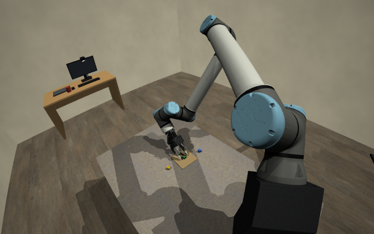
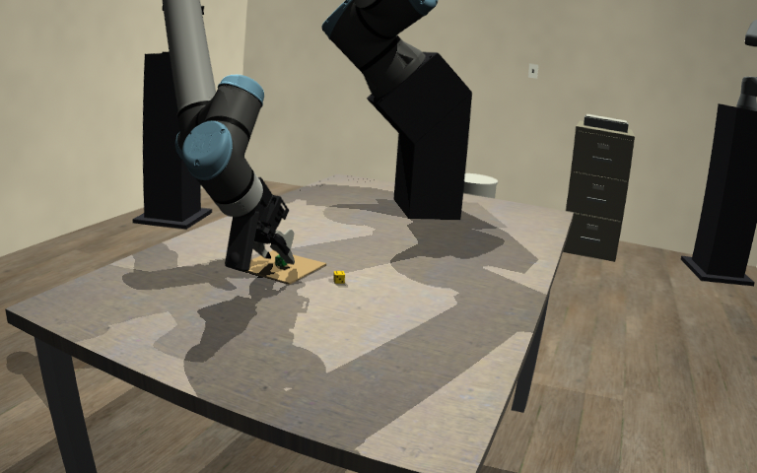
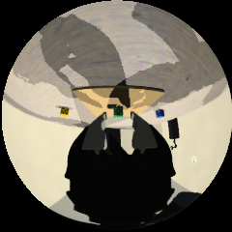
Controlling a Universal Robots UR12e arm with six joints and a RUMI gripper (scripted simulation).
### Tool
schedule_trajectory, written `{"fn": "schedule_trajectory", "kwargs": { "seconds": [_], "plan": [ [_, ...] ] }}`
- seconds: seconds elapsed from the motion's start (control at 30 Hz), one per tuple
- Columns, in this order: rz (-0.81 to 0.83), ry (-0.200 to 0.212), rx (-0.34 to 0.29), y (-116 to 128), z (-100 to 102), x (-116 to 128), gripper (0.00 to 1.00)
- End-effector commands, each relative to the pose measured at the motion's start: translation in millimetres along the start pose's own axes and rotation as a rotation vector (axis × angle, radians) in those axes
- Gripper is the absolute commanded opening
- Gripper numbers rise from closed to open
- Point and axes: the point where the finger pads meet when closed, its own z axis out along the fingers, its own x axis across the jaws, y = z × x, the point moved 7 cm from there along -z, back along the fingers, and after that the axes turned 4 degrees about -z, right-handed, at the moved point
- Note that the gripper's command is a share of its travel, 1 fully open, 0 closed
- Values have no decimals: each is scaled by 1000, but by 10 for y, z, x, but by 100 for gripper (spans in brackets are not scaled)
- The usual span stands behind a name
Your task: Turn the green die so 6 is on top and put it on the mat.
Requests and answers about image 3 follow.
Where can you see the yellow die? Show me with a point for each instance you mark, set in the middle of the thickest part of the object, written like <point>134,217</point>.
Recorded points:
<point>64,111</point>

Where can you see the green die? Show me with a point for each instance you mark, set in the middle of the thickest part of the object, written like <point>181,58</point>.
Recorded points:
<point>118,112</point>

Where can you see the blue die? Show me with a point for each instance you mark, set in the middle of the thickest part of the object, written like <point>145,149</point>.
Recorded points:
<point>160,113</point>

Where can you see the tan flat mat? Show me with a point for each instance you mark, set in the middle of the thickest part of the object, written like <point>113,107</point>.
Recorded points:
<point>100,99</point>

